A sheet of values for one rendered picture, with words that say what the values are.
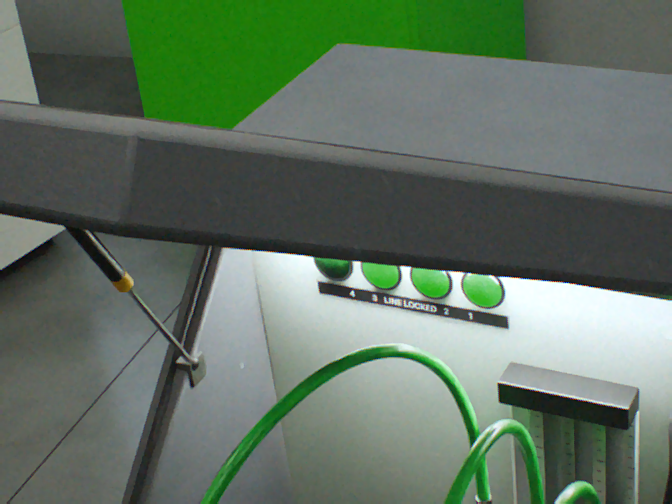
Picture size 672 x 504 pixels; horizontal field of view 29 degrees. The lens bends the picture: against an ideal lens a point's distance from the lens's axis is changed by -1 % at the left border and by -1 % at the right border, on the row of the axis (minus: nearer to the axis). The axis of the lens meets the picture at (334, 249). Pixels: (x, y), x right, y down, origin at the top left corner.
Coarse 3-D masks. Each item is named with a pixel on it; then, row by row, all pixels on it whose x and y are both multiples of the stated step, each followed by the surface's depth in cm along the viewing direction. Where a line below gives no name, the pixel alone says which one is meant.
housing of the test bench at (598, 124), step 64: (320, 64) 164; (384, 64) 161; (448, 64) 159; (512, 64) 157; (256, 128) 149; (320, 128) 147; (384, 128) 146; (448, 128) 144; (512, 128) 142; (576, 128) 140; (640, 128) 138
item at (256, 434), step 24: (336, 360) 119; (360, 360) 120; (432, 360) 127; (312, 384) 117; (456, 384) 131; (288, 408) 116; (264, 432) 115; (480, 432) 136; (240, 456) 114; (216, 480) 114; (480, 480) 139
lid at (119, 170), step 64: (0, 128) 42; (64, 128) 41; (128, 128) 40; (192, 128) 40; (0, 192) 42; (64, 192) 41; (128, 192) 40; (192, 192) 40; (256, 192) 41; (320, 192) 42; (384, 192) 42; (448, 192) 43; (512, 192) 44; (576, 192) 45; (640, 192) 46; (320, 256) 42; (384, 256) 43; (448, 256) 43; (512, 256) 44; (576, 256) 45; (640, 256) 46
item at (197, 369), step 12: (72, 228) 123; (84, 240) 124; (96, 240) 126; (96, 252) 126; (108, 252) 128; (96, 264) 128; (108, 264) 128; (120, 264) 130; (108, 276) 129; (120, 276) 129; (120, 288) 130; (132, 288) 132; (144, 312) 135; (156, 324) 137; (168, 336) 139; (180, 348) 141; (180, 360) 143; (192, 360) 143; (204, 360) 145; (192, 372) 143; (204, 372) 145; (192, 384) 144
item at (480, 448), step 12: (504, 420) 119; (492, 432) 116; (504, 432) 117; (516, 432) 121; (480, 444) 114; (492, 444) 115; (528, 444) 125; (468, 456) 113; (480, 456) 113; (528, 456) 126; (468, 468) 112; (528, 468) 128; (456, 480) 111; (468, 480) 111; (528, 480) 130; (540, 480) 130; (456, 492) 110; (540, 492) 130
